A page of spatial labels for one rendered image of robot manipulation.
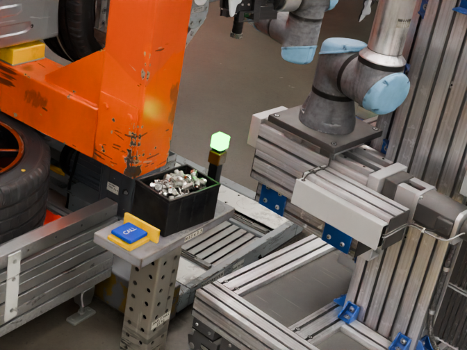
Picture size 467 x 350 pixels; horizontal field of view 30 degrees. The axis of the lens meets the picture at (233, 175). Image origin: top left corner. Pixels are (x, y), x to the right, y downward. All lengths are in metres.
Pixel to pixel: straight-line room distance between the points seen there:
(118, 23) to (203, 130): 1.82
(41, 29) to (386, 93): 1.16
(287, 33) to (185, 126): 2.25
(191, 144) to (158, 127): 1.50
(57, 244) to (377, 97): 1.00
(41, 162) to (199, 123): 1.75
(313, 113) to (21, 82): 0.94
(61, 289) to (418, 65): 1.20
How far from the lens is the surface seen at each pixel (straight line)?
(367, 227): 2.10
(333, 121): 2.27
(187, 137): 4.04
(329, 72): 2.22
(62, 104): 2.61
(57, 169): 3.24
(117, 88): 2.44
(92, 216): 2.57
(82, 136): 2.59
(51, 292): 2.58
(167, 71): 2.43
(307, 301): 2.68
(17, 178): 2.48
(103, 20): 2.90
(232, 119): 4.33
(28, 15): 2.73
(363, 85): 2.13
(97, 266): 2.70
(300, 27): 1.93
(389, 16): 2.09
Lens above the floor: 1.69
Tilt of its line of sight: 27 degrees down
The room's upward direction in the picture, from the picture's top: 11 degrees clockwise
